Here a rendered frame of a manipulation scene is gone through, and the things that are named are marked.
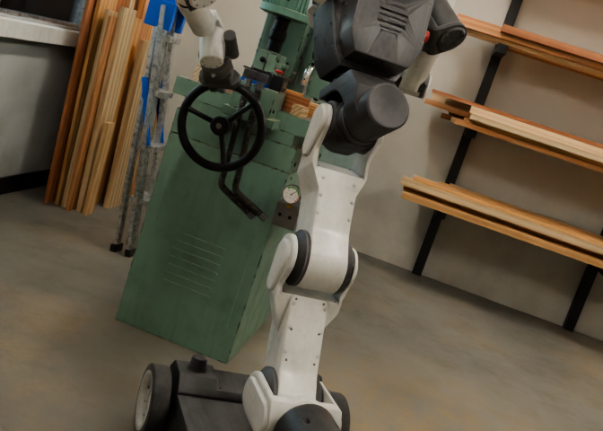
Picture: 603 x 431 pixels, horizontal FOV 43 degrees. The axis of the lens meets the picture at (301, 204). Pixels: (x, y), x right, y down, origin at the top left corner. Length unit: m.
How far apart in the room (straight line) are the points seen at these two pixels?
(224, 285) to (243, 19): 2.75
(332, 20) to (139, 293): 1.29
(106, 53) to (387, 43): 2.20
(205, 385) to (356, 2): 1.06
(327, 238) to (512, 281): 3.25
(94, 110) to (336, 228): 2.22
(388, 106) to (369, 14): 0.24
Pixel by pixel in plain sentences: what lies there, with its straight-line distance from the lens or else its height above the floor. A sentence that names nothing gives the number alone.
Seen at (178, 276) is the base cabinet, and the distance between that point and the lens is 2.69.
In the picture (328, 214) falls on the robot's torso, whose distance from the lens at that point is 1.88.
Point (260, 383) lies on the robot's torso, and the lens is 1.88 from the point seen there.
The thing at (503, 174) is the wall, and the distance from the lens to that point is 4.92.
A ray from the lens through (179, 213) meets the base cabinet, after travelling 2.65.
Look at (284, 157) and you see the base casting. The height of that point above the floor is 0.76.
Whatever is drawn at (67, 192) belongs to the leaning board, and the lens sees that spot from 4.00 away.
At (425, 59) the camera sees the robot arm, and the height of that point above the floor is 1.19.
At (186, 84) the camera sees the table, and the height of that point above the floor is 0.88.
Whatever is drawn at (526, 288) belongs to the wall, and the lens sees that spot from 5.05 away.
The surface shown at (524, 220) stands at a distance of 4.47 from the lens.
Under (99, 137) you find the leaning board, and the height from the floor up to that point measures 0.39.
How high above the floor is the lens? 1.10
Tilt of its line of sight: 11 degrees down
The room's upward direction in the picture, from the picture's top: 18 degrees clockwise
